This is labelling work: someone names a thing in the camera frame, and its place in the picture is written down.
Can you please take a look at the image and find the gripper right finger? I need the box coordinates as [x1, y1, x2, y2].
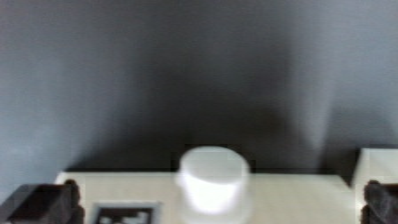
[361, 180, 398, 224]

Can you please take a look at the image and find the white cabinet body box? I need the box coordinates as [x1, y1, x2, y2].
[55, 147, 357, 224]

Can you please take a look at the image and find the white U-shaped fence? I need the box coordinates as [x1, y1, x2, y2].
[352, 148, 398, 197]

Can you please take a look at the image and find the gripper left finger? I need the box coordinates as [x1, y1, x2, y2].
[0, 179, 85, 224]

